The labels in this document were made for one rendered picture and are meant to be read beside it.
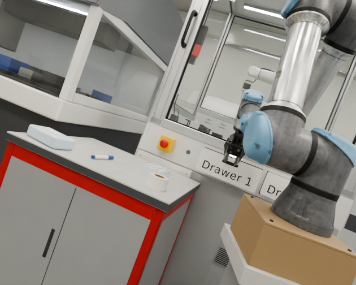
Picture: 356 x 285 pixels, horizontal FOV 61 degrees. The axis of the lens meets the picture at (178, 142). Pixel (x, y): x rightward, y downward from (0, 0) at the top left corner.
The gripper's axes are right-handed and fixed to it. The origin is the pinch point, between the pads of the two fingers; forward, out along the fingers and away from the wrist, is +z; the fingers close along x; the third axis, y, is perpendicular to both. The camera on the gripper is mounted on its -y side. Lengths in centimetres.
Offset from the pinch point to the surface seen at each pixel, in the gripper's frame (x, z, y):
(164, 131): -36.6, 5.5, -10.0
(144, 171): -27.5, -3.8, 29.8
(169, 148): -29.9, 8.3, -2.5
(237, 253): 12, -23, 61
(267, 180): 18.2, 7.5, -6.4
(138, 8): -80, -36, -54
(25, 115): -102, 9, 14
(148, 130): -44.8, 7.4, -8.6
